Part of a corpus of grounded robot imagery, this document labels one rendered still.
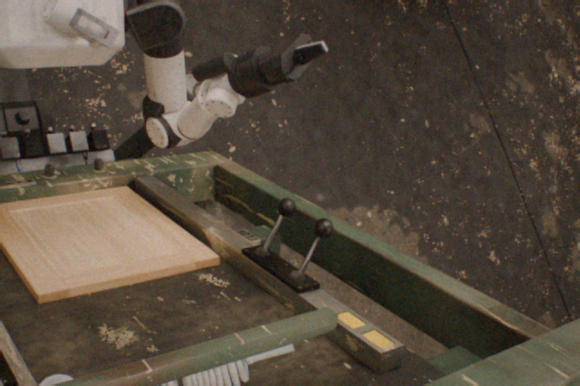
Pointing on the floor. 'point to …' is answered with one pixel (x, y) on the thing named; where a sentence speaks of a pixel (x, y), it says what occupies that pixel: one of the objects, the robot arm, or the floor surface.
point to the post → (134, 146)
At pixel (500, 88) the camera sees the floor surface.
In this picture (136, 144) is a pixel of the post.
